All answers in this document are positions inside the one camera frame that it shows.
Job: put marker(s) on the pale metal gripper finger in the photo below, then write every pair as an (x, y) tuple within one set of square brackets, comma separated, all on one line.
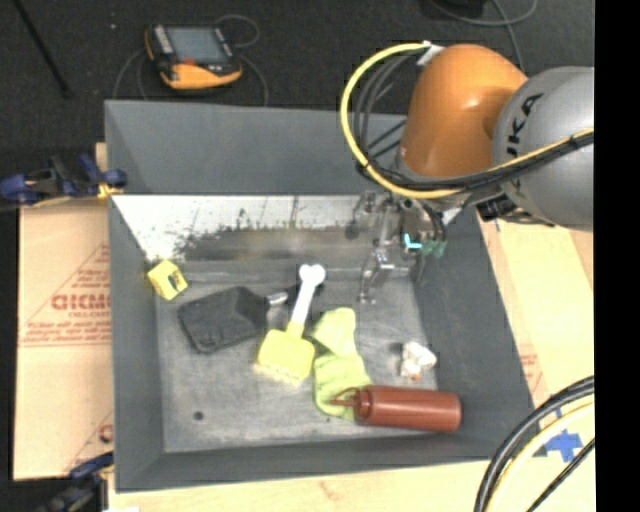
[(364, 207), (372, 280)]

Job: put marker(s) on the white and orange toy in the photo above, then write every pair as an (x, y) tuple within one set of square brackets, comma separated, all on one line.
[(416, 359)]

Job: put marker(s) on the small silver metal piece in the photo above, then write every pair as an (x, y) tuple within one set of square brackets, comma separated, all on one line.
[(276, 298)]

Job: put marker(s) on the green cloth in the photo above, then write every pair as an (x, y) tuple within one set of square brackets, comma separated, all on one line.
[(336, 372)]

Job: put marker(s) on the red-brown squeeze bottle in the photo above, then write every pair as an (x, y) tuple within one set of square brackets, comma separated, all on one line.
[(415, 407)]

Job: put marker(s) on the grey metal bin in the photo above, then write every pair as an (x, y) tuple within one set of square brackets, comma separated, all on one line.
[(260, 415)]

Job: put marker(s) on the yellow cube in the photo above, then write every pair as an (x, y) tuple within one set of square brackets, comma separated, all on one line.
[(167, 280)]

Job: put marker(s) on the brown cardboard board, red print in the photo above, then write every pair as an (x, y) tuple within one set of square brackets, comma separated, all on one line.
[(60, 260)]

